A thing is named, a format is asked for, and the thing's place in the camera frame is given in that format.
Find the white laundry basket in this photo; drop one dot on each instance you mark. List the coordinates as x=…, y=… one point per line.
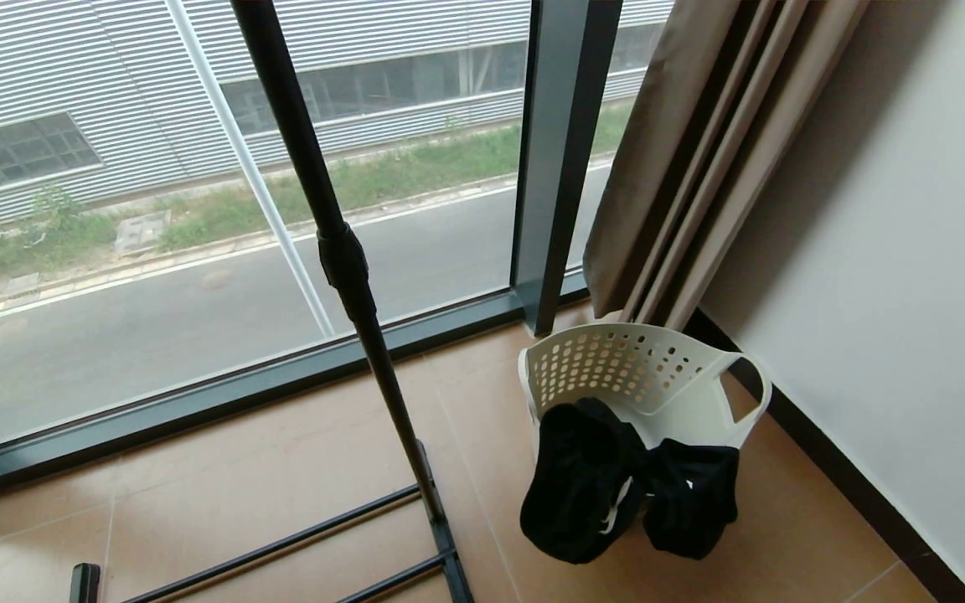
x=616, y=368

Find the black clothes rack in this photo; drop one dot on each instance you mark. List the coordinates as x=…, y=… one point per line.
x=342, y=264

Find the brown curtain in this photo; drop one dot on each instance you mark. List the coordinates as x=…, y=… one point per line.
x=658, y=167

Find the window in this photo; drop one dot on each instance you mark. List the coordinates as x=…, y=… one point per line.
x=562, y=167

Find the black garment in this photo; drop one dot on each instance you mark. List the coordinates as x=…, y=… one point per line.
x=692, y=502

